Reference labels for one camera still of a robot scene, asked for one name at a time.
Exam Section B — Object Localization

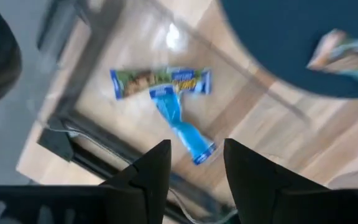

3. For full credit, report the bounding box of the yellow-ended granola bar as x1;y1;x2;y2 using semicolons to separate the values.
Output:
306;29;358;91

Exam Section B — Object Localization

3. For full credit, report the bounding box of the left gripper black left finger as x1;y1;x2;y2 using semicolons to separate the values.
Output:
99;139;172;224

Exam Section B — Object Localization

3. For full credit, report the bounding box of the clear plastic bin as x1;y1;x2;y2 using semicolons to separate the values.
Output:
16;0;313;224

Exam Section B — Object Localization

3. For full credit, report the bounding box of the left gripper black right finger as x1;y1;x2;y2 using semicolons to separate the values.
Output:
223;138;333;224

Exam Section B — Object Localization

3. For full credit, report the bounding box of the purple-ended granola bar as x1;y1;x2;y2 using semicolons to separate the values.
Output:
149;84;218;166
109;66;213;101

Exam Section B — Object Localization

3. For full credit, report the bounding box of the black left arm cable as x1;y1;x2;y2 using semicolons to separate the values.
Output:
0;0;23;111

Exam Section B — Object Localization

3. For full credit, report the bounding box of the round dark woven placemat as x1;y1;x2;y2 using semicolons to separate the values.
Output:
219;0;358;99

